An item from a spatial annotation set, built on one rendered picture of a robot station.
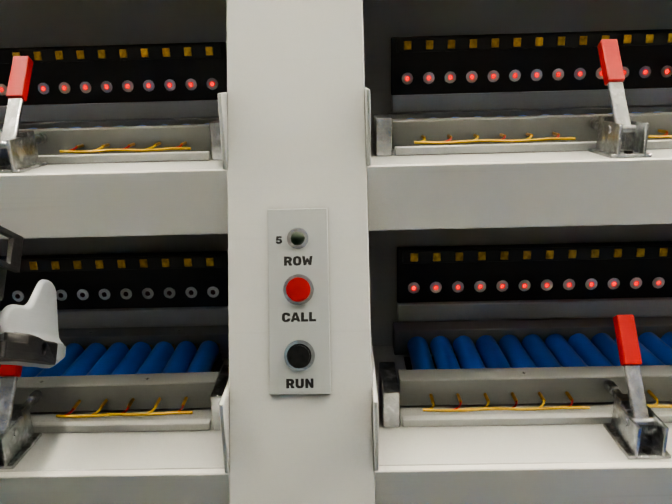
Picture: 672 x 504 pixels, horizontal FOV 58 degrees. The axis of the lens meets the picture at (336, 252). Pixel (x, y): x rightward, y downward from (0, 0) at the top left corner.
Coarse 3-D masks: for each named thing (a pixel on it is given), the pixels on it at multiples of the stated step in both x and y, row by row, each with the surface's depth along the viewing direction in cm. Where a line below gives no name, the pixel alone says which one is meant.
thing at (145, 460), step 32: (64, 320) 57; (96, 320) 57; (128, 320) 57; (160, 320) 57; (192, 320) 57; (224, 320) 57; (224, 384) 45; (32, 416) 47; (128, 416) 46; (160, 416) 46; (192, 416) 46; (224, 416) 38; (32, 448) 43; (64, 448) 42; (96, 448) 42; (128, 448) 42; (160, 448) 42; (192, 448) 42; (224, 448) 39; (0, 480) 40; (32, 480) 40; (64, 480) 40; (96, 480) 40; (128, 480) 39; (160, 480) 39; (192, 480) 39; (224, 480) 39
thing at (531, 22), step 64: (0, 0) 63; (64, 0) 63; (128, 0) 63; (192, 0) 63; (384, 0) 62; (448, 0) 62; (512, 0) 62; (576, 0) 62; (640, 0) 62; (384, 64) 62; (384, 256) 60; (384, 320) 60; (448, 320) 60
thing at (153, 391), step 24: (0, 384) 47; (24, 384) 47; (48, 384) 47; (72, 384) 46; (96, 384) 46; (120, 384) 46; (144, 384) 46; (168, 384) 46; (192, 384) 46; (48, 408) 47; (72, 408) 45; (96, 408) 47; (120, 408) 47; (144, 408) 47; (168, 408) 47
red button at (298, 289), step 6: (288, 282) 40; (294, 282) 40; (300, 282) 40; (306, 282) 40; (288, 288) 40; (294, 288) 40; (300, 288) 40; (306, 288) 40; (288, 294) 40; (294, 294) 40; (300, 294) 39; (306, 294) 39; (294, 300) 40; (300, 300) 40
